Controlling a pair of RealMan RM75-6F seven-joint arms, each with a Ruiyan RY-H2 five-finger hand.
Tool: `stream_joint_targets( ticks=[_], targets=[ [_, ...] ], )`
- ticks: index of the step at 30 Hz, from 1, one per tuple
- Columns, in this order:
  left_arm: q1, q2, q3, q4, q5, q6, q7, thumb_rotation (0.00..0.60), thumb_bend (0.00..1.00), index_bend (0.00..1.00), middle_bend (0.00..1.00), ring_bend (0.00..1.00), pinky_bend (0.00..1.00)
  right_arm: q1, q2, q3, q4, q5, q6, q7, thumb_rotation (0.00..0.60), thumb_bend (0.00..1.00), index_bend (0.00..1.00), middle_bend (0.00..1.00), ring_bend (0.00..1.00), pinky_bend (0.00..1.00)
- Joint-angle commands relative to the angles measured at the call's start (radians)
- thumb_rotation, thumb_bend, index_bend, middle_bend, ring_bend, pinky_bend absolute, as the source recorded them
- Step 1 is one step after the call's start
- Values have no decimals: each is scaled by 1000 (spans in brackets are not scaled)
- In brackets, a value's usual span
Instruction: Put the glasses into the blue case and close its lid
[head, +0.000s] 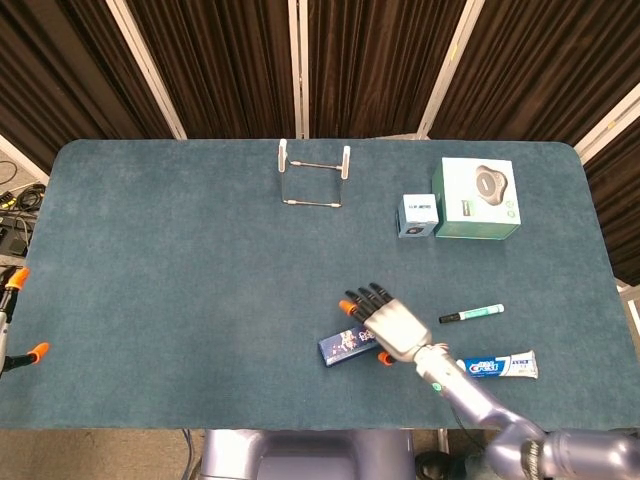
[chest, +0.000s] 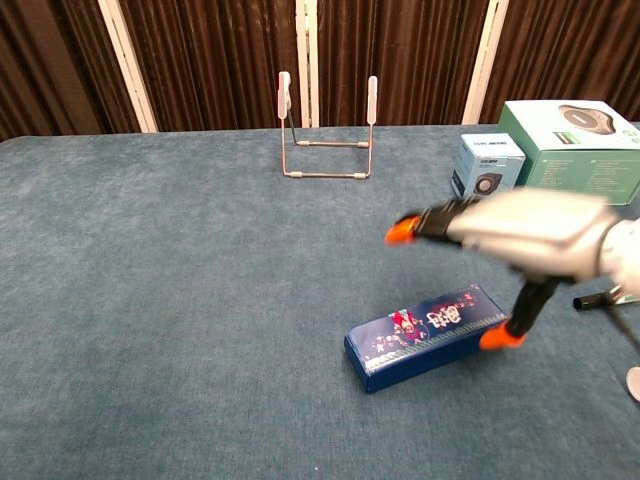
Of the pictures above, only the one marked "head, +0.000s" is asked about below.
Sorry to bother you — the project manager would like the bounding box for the left orange-tipped robot hand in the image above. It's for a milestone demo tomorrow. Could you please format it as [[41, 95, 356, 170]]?
[[0, 267, 51, 376]]

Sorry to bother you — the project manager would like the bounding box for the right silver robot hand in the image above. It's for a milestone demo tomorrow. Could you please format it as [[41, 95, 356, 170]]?
[[338, 283, 434, 367]]

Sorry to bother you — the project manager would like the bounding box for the blue-backed product box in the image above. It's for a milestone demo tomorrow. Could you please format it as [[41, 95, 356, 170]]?
[[318, 324, 384, 369]]

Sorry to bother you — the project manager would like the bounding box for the green marker black cap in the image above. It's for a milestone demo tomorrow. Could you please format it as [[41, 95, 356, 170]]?
[[438, 303, 505, 325]]

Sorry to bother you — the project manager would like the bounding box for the Crest toothpaste tube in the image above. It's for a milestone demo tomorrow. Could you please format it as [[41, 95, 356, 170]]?
[[457, 349, 541, 381]]

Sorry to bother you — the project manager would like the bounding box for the small blue speaker box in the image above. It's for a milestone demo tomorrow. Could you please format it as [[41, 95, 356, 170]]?
[[395, 193, 441, 239]]

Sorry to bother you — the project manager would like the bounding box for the blue felt table cloth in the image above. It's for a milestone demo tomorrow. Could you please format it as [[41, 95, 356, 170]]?
[[0, 138, 640, 431]]

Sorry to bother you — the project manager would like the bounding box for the black shoe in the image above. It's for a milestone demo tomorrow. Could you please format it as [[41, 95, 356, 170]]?
[[417, 452, 466, 480]]

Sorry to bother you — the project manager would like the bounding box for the large green product box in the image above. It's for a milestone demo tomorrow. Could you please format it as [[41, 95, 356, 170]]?
[[430, 157, 523, 241]]

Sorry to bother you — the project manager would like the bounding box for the lavender robot torso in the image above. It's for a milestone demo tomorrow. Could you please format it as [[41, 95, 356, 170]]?
[[199, 428, 417, 480]]

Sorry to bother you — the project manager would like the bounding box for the dark brown curtain panel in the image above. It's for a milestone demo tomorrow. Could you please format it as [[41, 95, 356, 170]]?
[[305, 0, 467, 140], [125, 0, 297, 140], [582, 112, 640, 287], [0, 0, 174, 174], [433, 0, 640, 147]]

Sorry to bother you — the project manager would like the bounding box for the black floor cable bundle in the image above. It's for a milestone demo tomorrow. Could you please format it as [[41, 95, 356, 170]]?
[[0, 182, 49, 236]]

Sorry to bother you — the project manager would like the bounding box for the white screen frame post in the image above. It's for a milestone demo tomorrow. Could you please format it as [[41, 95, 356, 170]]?
[[573, 83, 640, 162], [0, 132, 51, 186], [105, 0, 188, 140], [417, 0, 482, 140], [287, 0, 310, 140]]

